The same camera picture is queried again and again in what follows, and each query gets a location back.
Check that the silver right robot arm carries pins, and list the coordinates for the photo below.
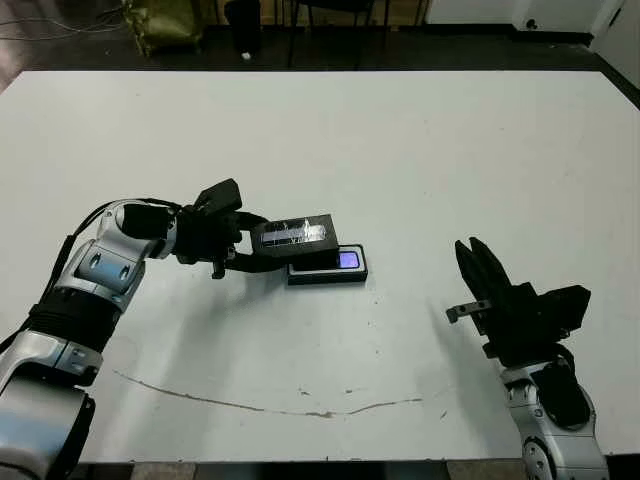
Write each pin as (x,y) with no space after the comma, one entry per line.
(560,450)

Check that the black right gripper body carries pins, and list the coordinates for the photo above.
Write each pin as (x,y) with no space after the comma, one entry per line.
(515,325)

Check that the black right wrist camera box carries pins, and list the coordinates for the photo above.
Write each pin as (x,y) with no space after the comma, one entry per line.
(565,307)

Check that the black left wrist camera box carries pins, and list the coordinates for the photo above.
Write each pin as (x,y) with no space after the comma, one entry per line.
(220,197)

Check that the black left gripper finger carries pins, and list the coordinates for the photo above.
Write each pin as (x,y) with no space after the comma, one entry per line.
(250,221)
(255,263)

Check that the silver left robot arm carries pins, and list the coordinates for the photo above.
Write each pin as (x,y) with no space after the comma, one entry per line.
(100,260)

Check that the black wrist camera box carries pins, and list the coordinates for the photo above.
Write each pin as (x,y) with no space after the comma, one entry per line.
(565,307)
(220,197)

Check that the black box base white insert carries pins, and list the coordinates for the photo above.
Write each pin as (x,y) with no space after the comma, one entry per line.
(325,279)

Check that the small black wall fitting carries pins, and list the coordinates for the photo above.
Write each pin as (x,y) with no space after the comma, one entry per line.
(531,23)

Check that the white door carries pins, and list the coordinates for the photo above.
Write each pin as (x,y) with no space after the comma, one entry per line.
(620,20)

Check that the black camera with screen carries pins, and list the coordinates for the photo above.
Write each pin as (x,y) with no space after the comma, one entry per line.
(348,260)

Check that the black upright floor object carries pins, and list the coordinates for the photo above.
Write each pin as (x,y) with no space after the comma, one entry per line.
(242,25)

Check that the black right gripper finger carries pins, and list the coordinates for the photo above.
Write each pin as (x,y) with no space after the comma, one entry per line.
(470,280)
(492,275)

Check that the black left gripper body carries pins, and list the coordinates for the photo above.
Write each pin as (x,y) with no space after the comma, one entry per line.
(205,235)

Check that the green sack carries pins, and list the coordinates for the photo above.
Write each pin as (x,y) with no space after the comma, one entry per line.
(165,25)

